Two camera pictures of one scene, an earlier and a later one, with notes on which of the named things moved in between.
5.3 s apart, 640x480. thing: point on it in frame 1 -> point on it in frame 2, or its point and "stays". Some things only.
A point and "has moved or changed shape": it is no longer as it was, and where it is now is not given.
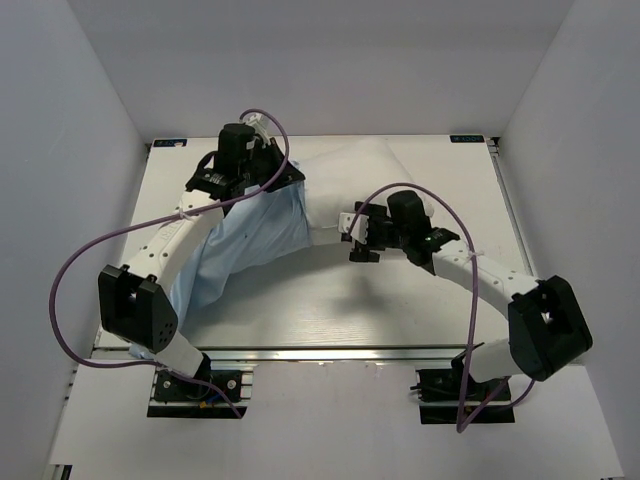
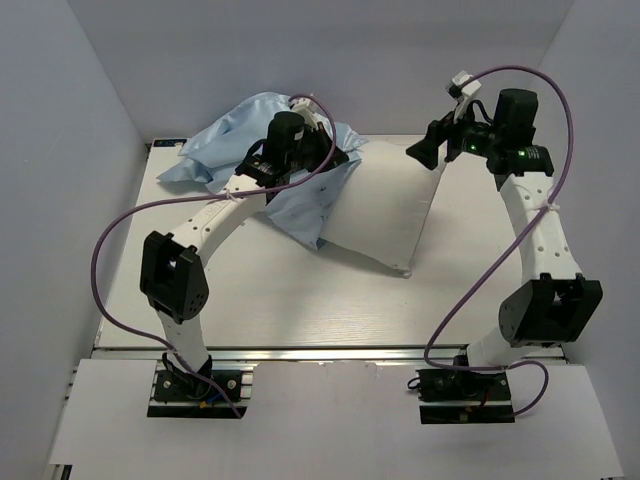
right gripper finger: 363,254 -> 426,151
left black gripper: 288,175 -> 320,136
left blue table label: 169,142 stays
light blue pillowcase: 252,225 -> 303,206
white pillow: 342,174 has moved or changed shape
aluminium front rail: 339,353 stays
